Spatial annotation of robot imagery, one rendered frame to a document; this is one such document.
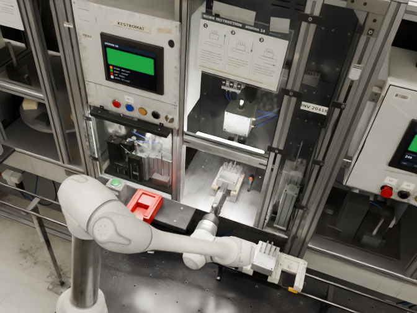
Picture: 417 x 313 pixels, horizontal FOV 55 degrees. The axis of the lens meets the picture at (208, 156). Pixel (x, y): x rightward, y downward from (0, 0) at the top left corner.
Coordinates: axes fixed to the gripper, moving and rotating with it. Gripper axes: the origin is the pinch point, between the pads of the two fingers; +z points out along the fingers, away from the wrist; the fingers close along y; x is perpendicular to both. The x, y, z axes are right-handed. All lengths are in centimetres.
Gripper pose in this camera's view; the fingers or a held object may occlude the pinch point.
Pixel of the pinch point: (223, 193)
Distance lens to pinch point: 190.1
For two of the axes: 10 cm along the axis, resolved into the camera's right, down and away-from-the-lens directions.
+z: 3.4, -6.3, 7.0
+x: -9.4, -2.8, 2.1
